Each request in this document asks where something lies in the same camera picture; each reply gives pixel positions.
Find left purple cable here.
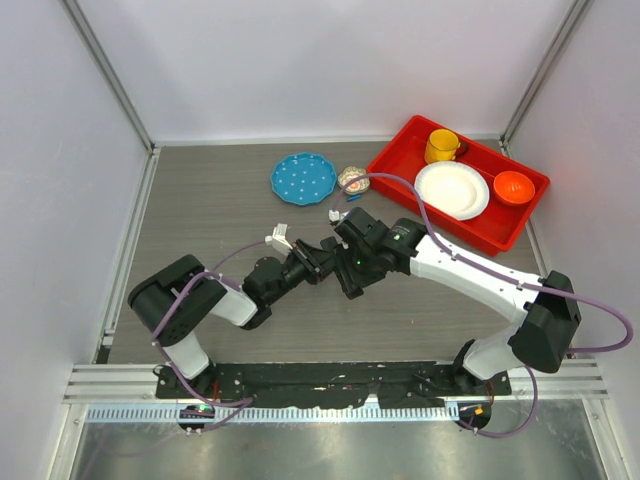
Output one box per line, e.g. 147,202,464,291
151,239,254,434

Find black remote control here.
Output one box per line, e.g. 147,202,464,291
320,236,348,282

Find perforated cable tray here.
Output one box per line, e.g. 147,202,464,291
85,402,459,424

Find purple cable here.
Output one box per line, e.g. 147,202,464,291
151,239,254,434
329,172,635,437

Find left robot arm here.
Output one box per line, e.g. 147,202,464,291
127,239,336,399

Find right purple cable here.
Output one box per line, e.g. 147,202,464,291
329,172,635,437

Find orange bowl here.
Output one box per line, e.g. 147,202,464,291
493,171,536,206

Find blue dotted plate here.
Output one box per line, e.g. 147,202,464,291
270,152,337,206

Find yellow mug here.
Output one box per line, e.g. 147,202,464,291
424,128,469,164

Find small floral dish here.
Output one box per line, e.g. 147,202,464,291
337,166,371,196

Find red plastic bin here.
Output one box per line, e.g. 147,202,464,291
367,115,550,256

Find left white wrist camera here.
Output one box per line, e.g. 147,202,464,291
265,223,292,256

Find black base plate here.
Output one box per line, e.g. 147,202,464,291
155,360,512,409

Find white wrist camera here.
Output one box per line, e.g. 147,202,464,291
265,223,292,256
328,210,349,226

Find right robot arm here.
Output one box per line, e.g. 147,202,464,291
329,207,581,395

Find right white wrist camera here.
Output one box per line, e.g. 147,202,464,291
328,210,349,226

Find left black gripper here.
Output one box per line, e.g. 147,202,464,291
266,239,338,305

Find white paper plate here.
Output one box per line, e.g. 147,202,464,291
414,161,490,221

